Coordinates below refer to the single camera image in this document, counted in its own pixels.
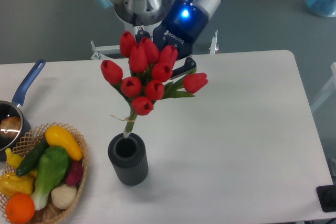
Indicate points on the yellow banana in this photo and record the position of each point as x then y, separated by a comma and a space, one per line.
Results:
13, 159

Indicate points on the dark grey ribbed vase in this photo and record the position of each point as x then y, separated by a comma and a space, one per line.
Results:
128, 158

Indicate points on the blue handled saucepan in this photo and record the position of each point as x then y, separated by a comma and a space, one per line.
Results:
13, 108

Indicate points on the purple red onion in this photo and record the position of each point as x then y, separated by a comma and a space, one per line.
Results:
75, 174

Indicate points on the brown bread roll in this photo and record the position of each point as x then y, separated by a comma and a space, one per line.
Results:
10, 127

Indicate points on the black device at table edge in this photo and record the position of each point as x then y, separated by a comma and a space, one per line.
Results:
326, 195

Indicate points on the green bok choy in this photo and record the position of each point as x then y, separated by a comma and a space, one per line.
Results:
51, 169

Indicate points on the green cucumber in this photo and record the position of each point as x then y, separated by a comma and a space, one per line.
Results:
31, 160

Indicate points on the white garlic bulb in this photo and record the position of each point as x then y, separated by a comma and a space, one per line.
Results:
63, 196

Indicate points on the red tulip bouquet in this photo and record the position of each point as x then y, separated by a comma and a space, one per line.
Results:
150, 71

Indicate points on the yellow squash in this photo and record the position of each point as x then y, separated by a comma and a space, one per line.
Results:
58, 136

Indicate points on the white frame at right edge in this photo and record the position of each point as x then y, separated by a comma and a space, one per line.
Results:
325, 92

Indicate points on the woven wicker basket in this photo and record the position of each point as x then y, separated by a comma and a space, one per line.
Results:
49, 214

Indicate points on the orange fruit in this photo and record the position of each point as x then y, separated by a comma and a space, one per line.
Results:
20, 208

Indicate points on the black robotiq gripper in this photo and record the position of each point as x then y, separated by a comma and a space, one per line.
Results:
180, 28

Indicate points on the yellow bell pepper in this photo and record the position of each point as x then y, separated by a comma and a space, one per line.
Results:
12, 184

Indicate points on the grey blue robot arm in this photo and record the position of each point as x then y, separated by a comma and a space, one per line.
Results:
149, 12

